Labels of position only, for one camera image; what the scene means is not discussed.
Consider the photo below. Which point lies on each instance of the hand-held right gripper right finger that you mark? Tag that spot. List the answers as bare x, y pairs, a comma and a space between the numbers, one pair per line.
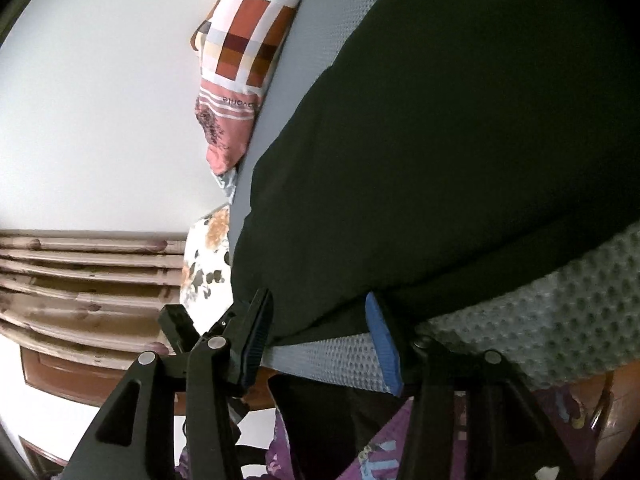
382, 345

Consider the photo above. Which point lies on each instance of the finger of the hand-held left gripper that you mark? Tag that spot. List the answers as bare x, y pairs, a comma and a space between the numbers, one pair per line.
228, 319

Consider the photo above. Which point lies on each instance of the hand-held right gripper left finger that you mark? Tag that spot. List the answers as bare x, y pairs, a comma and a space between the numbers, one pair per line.
256, 332

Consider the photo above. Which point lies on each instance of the black pants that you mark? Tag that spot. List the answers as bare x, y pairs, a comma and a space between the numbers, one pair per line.
450, 160

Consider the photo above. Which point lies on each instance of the floral bed sheet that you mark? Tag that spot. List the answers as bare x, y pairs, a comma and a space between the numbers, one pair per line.
205, 260

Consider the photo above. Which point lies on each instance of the person's purple patterned clothing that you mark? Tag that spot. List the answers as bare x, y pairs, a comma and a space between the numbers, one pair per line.
380, 455

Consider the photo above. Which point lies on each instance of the wooden slatted panel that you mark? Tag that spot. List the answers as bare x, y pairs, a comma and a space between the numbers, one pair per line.
75, 280

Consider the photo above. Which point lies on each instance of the grey waffle blanket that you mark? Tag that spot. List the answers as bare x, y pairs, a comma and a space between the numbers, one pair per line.
550, 320

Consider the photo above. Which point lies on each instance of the checked pillow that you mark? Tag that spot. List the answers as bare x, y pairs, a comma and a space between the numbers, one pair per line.
250, 35

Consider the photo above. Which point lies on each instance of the brown wooden bed frame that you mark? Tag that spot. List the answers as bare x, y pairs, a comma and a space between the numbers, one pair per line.
60, 375

